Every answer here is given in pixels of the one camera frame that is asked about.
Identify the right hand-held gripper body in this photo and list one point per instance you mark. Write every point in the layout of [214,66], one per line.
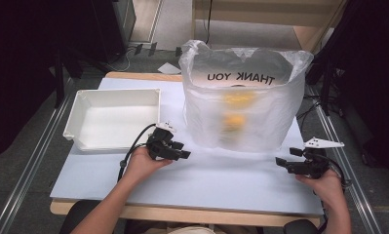
[314,164]

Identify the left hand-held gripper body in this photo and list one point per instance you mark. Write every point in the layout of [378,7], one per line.
[159,144]

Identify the translucent plastic bag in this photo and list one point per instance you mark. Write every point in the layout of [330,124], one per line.
[273,110]

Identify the yellow drink carton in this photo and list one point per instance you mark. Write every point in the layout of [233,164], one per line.
[234,123]

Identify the person's left hand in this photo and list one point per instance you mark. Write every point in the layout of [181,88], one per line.
[140,165]

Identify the person's right hand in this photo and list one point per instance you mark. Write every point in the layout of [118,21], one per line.
[330,190]

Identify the white table board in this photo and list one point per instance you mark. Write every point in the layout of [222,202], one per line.
[214,182]

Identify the white plastic bin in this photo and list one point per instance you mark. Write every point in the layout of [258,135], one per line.
[117,123]

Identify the black chair armrest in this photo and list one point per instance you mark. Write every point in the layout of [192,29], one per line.
[301,226]
[81,211]

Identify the wooden table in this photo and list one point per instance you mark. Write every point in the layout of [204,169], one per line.
[156,213]

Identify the black metal stand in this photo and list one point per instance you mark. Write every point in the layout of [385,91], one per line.
[327,84]
[59,81]

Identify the white paper sheet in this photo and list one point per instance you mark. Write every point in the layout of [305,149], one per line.
[169,69]

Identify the person's beige clothing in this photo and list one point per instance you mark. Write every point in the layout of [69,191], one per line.
[192,230]

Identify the small black floor block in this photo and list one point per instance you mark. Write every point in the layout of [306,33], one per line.
[153,48]
[178,51]
[138,48]

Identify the dark cabinet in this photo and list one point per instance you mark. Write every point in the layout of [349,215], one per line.
[117,26]

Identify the wooden shelf unit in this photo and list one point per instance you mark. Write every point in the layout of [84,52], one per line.
[263,14]

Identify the aluminium floor rail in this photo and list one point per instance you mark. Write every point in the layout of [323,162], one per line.
[32,165]
[354,182]

